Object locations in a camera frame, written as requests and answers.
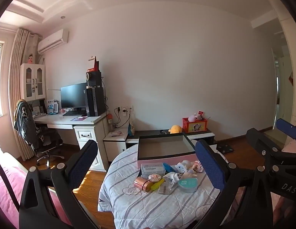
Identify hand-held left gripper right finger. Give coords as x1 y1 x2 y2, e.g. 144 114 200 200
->
193 139 273 229

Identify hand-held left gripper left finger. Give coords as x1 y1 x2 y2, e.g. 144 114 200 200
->
19 139 99 229

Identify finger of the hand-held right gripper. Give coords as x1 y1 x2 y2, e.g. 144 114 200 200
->
276 118 296 146
246 127 296 165

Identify pink block figurine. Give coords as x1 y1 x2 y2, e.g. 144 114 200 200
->
193 160 204 173

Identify pig figurine blue dress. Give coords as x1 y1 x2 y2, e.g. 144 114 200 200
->
185 164 201 178

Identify white big-head figurine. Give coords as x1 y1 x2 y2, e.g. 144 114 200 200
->
174 160 192 173

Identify teal round box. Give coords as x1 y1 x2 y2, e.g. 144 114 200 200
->
178 177 198 193

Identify white charger plug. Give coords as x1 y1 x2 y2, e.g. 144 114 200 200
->
166 171 184 185

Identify pink cardboard box dark rim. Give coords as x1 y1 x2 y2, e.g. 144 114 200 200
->
137 134 198 169

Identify clear plastic case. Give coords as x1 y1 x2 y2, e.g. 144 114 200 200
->
158 181 176 195

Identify yellow highlighter pen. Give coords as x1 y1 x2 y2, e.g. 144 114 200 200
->
148 181 166 192

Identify clear dental flosser box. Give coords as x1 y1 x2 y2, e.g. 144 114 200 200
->
140 163 166 179

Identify rose gold cylinder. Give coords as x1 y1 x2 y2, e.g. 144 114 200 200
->
134 176 152 192

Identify black bathroom scale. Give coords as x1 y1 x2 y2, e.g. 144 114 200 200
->
216 144 234 154

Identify pink printed cloth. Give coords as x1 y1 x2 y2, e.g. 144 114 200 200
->
272 191 296 229

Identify glass door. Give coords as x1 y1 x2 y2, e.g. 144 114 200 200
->
272 48 294 129

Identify white bedside cabinet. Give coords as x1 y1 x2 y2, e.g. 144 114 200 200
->
103 131 129 171

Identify black office chair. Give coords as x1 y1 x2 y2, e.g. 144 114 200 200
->
14 99 65 166

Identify red storage box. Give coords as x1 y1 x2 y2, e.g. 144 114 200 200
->
182 117 208 133

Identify white desk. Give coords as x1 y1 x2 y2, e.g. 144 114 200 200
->
33 111 110 172

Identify bottle with orange cap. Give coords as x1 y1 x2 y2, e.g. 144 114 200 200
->
107 113 115 131

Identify black computer tower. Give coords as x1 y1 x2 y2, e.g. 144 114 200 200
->
86 86 106 117

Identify blue white carton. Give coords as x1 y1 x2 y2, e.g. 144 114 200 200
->
47 99 58 115

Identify black computer monitor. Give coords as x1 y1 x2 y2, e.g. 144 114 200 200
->
60 83 88 111

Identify row of books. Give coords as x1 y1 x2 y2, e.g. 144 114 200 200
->
31 100 47 115

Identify dark skull print jacket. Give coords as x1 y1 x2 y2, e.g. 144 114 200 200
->
14 99 44 146

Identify white glass-door cabinet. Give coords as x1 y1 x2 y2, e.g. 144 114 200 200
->
20 63 46 102

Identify red white carton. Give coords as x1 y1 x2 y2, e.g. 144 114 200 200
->
88 56 100 72

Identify beige curtain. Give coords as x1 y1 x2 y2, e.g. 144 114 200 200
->
8 28 40 161

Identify white air conditioner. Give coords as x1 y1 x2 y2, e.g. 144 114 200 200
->
37 29 69 54

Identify black power cable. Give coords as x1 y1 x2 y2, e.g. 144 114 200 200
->
114 109 130 127

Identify white wall sockets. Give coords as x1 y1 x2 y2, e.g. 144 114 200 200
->
116 105 134 114

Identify white bed frame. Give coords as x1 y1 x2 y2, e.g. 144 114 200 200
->
0 144 29 172

